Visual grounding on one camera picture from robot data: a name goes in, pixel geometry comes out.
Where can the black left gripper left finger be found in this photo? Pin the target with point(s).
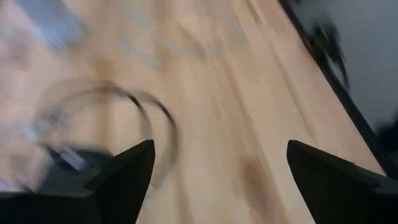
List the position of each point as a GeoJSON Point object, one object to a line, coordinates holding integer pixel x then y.
{"type": "Point", "coordinates": [124, 186]}

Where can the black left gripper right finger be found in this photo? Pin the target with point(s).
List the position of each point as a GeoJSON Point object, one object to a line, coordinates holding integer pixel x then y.
{"type": "Point", "coordinates": [335, 193]}

